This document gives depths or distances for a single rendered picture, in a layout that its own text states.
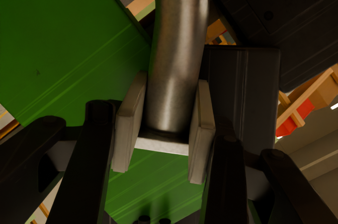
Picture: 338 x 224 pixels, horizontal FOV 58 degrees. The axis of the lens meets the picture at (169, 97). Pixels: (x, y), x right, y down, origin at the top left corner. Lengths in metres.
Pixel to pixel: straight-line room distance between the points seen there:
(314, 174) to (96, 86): 7.74
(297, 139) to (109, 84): 9.59
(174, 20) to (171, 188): 0.14
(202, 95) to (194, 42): 0.03
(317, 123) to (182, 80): 9.55
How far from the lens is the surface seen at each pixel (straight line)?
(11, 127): 0.42
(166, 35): 0.16
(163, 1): 0.16
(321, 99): 4.25
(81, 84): 0.22
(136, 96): 0.15
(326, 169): 7.89
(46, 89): 0.23
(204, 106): 0.15
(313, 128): 9.73
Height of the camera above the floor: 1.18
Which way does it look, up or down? level
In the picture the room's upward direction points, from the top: 146 degrees clockwise
